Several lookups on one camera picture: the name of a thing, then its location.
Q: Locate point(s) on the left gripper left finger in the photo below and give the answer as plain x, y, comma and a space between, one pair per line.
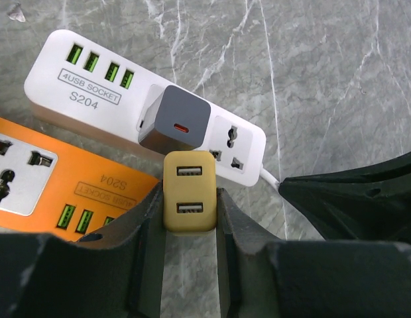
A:
115, 271

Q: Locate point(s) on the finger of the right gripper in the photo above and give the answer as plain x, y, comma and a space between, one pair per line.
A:
368, 203

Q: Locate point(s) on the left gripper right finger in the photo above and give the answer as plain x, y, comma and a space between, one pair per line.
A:
260, 275

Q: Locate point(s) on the orange power strip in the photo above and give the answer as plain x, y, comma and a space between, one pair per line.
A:
47, 185

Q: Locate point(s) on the yellow plug adapter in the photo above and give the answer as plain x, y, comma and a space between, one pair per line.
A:
190, 192

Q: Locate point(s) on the grey plug adapter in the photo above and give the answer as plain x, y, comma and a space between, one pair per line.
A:
176, 120

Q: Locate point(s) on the white power strip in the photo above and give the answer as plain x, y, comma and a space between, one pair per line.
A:
85, 88

